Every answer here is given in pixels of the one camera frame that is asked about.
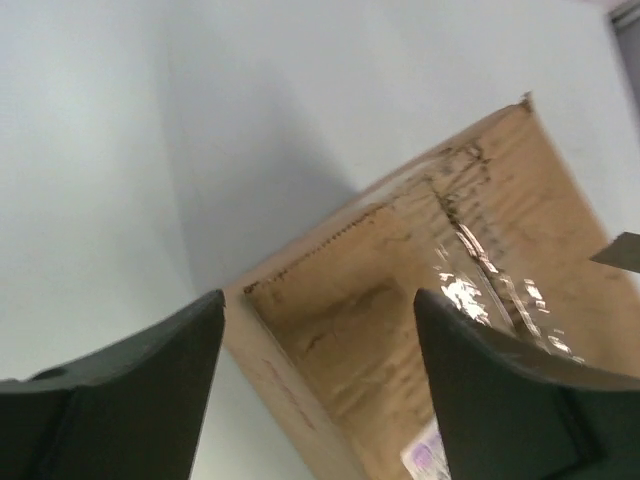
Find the brown cardboard express box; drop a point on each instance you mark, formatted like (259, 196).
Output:
(325, 330)

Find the white shipping label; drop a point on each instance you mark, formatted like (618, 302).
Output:
(424, 458)

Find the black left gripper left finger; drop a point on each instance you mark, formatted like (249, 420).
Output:
(131, 410)

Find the yellow utility knife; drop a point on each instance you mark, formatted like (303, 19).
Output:
(622, 253)

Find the right aluminium frame post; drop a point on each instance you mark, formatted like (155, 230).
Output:
(624, 17)

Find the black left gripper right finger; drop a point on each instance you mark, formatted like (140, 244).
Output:
(509, 410)

